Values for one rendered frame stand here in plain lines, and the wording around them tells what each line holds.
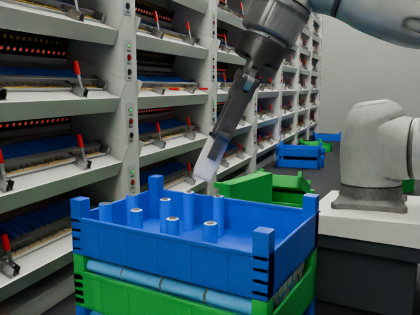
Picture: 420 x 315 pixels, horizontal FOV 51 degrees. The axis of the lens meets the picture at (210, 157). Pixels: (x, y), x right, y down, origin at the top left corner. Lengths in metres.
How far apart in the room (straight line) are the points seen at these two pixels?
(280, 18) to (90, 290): 0.47
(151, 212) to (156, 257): 0.23
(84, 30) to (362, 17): 0.75
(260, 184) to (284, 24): 1.18
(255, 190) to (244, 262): 1.26
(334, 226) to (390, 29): 0.57
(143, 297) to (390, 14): 0.50
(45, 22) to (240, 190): 0.93
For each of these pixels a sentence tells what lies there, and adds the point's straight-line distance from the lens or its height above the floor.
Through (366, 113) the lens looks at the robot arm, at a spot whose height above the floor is 0.49.
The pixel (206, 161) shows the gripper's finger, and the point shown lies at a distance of 0.67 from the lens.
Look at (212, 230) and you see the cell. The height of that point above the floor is 0.38.
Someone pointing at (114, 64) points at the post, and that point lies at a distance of 1.33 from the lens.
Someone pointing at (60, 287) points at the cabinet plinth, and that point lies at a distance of 1.25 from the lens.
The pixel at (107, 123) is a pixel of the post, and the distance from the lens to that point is 1.35.
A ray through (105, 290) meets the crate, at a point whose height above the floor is 0.28.
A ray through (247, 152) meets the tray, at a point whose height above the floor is 0.17.
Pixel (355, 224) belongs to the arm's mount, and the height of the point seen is 0.24.
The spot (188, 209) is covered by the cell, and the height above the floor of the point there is 0.36.
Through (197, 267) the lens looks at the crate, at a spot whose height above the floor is 0.34.
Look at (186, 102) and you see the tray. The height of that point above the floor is 0.50.
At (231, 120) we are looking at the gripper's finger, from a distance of 0.64.
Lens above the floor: 0.56
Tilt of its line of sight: 9 degrees down
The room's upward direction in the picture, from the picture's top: straight up
